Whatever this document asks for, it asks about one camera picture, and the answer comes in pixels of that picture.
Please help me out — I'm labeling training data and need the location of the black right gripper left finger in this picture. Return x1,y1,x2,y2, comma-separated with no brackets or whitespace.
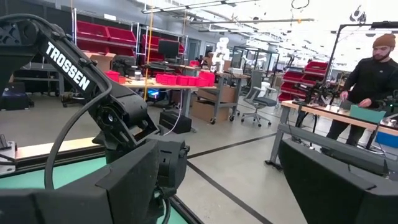
0,139,162,224

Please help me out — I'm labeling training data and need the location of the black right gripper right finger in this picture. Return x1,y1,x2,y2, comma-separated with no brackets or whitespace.
277,138,398,224

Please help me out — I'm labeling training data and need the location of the black case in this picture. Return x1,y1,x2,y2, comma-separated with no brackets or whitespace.
159,110,193,134

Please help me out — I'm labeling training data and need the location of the cardboard box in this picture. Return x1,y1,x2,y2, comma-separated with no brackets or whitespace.
197,84,237,103
191,100,231,123
83,51,116,73

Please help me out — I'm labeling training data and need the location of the left wooden side board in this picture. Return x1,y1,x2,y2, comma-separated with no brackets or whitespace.
15,136,108,159

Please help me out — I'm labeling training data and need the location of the blue bin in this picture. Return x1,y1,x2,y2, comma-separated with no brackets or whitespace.
374,132,398,149

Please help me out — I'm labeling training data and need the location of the wooden top table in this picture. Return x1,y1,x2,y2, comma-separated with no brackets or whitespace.
123,77,218,119

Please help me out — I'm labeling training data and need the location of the green sheet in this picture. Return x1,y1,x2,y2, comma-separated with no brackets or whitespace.
349,105,387,124

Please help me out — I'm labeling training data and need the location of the grey workbench with wooden top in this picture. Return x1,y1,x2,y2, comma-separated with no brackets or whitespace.
265,100,398,178

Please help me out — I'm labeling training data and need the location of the grey metal cart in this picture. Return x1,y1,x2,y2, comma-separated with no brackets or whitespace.
211,73,244,125

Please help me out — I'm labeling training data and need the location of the grey office chair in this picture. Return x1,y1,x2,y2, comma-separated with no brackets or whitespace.
241,70,278,128

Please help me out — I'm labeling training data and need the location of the black computer monitor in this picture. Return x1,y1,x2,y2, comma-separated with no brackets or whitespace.
157,39,180,60

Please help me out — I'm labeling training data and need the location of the white humanoid robot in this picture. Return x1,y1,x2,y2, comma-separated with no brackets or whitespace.
211,37,231,74

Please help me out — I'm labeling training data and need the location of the person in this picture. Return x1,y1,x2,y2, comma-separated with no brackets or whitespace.
325,33,398,147

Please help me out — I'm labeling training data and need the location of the dark blue storage box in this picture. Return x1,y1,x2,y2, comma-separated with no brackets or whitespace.
0,82,35,111

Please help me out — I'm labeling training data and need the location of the grey metal table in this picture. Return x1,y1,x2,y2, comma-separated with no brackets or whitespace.
14,62,65,97

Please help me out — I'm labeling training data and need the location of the brown beanie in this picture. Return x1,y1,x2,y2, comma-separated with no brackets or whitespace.
372,33,397,49

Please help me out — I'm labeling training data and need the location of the metal shelf rack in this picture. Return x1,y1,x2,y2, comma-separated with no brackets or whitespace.
70,7,189,82

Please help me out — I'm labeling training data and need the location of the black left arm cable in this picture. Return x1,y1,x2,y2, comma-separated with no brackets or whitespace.
0,14,113,191

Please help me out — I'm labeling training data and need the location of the grey metal bracket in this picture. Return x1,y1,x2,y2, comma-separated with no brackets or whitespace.
0,139,17,175

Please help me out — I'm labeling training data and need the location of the yellow hanging cord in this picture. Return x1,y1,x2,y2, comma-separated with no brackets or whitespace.
143,0,155,101

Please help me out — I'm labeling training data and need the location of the black camera rig frame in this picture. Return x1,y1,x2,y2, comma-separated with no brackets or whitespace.
323,21,398,97

